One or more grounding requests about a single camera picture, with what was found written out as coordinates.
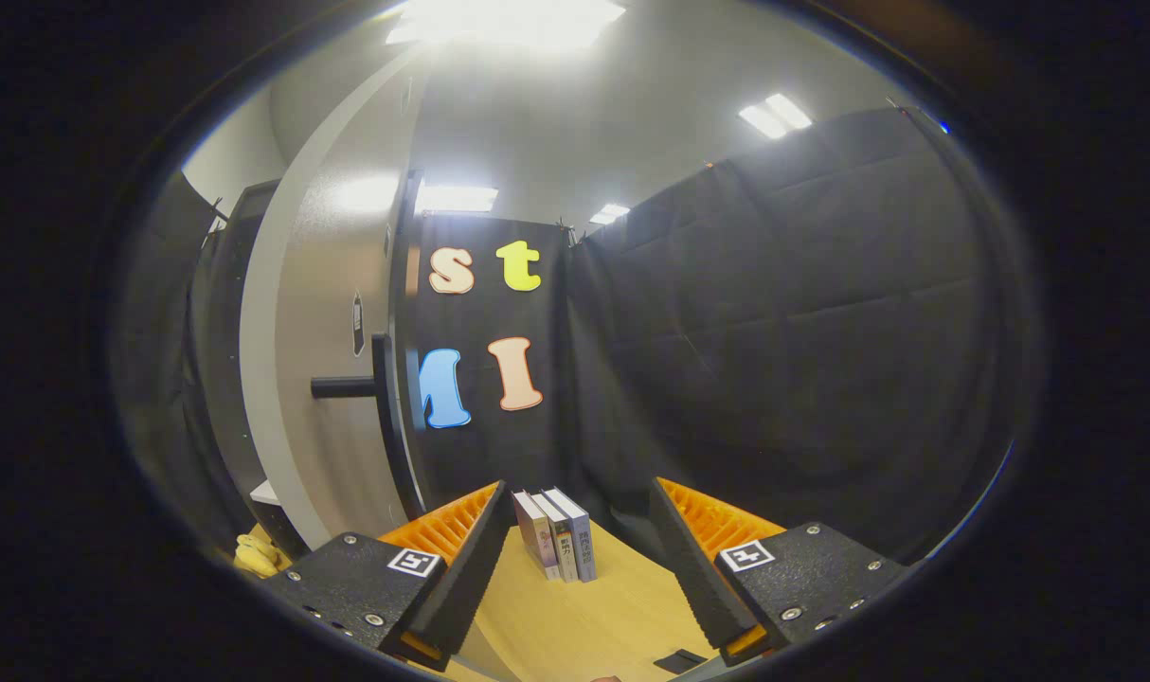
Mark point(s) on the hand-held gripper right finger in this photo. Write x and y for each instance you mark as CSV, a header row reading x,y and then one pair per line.
x,y
698,578

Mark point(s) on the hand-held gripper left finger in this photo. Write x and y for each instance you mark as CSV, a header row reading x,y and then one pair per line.
x,y
461,568

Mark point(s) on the pale grey cabinet door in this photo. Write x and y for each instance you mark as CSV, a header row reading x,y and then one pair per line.
x,y
338,284

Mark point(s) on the pink cover book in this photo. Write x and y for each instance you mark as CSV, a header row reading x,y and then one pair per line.
x,y
535,535

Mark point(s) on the small black object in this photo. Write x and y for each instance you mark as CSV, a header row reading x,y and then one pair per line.
x,y
679,660

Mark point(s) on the dark spine book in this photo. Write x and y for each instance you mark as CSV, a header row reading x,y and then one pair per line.
x,y
562,549

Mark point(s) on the blue grey book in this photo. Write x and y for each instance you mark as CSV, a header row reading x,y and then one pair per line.
x,y
582,545

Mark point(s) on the yellow plush toy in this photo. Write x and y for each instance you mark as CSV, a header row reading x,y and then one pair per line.
x,y
253,557

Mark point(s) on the white cabinet shelf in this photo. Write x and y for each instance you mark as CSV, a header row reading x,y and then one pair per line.
x,y
264,493

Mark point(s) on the black backdrop cloth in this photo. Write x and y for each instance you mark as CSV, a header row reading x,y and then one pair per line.
x,y
774,332

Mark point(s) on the dark grey cabinet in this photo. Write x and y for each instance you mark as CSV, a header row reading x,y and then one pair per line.
x,y
224,332

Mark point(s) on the ceiling light panel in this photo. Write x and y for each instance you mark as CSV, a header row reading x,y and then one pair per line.
x,y
457,199
774,116
610,213

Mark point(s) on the large bright ceiling light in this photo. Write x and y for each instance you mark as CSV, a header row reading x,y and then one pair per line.
x,y
509,21

